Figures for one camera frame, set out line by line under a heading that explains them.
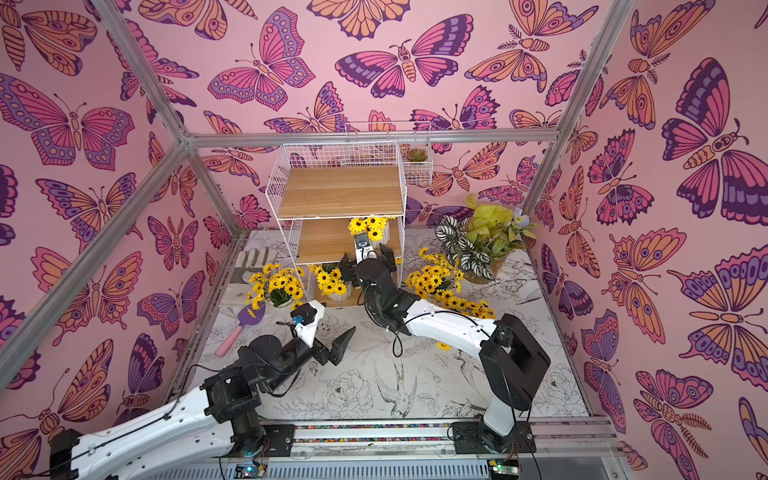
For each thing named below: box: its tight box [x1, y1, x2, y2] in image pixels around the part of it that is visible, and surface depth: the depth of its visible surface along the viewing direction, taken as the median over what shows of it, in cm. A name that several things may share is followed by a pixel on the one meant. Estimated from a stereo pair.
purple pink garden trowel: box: [216, 302, 266, 358], surface depth 92 cm
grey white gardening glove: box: [230, 247, 278, 285], surface depth 112 cm
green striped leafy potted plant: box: [435, 195, 540, 284], surface depth 90 cm
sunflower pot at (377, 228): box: [348, 217, 397, 244], surface depth 71 cm
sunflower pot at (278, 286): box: [246, 263, 304, 310], surface depth 92 cm
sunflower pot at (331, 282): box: [314, 263, 352, 301], surface depth 89 cm
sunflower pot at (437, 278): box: [406, 247, 465, 301], surface depth 92 cm
